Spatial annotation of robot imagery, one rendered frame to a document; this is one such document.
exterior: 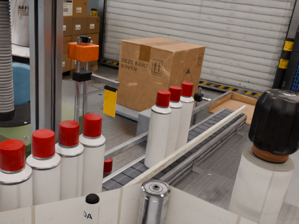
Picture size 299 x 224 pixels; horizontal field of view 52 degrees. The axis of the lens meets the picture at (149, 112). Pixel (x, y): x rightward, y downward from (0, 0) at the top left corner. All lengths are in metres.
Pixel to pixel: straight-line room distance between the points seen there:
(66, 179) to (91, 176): 0.06
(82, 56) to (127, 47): 0.66
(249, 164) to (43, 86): 0.40
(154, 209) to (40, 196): 0.19
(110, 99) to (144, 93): 0.63
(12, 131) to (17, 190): 0.48
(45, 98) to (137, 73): 0.64
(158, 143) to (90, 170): 0.25
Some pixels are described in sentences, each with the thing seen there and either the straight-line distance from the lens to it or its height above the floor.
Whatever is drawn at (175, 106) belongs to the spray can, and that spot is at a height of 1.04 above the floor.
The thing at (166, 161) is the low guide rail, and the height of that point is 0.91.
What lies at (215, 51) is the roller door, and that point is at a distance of 4.96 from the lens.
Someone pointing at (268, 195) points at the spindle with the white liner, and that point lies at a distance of 0.55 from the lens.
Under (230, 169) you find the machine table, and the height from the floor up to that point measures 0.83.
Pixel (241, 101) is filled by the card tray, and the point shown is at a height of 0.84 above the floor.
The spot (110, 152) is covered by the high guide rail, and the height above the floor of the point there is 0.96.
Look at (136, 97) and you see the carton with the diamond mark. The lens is 1.25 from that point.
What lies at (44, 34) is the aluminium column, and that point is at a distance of 0.61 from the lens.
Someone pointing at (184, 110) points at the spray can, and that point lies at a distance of 0.85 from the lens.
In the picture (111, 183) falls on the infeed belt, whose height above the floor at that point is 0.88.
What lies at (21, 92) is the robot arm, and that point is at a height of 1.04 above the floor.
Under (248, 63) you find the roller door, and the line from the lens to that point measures 4.90.
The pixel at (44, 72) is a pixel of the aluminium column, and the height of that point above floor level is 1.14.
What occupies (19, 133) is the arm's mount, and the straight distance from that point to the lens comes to 0.92.
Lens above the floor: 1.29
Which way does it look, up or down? 20 degrees down
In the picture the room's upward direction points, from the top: 7 degrees clockwise
